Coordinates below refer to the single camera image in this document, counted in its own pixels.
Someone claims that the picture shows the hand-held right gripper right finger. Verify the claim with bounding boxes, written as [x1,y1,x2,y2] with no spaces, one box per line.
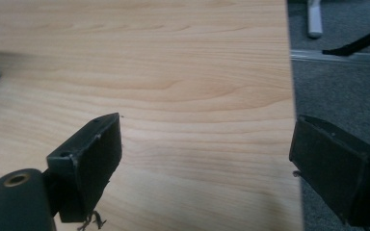
[288,114,370,228]

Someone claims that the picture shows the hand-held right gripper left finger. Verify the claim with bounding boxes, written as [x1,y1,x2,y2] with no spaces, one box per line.
[45,112,123,224]

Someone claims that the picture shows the black stand leg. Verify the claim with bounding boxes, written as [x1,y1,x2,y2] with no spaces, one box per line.
[321,24,370,58]

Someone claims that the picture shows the white furniture leg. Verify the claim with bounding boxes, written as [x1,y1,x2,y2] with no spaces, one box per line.
[306,0,324,39]

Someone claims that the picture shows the metal floor rail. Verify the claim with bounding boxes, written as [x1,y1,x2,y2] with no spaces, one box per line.
[290,49,370,67]

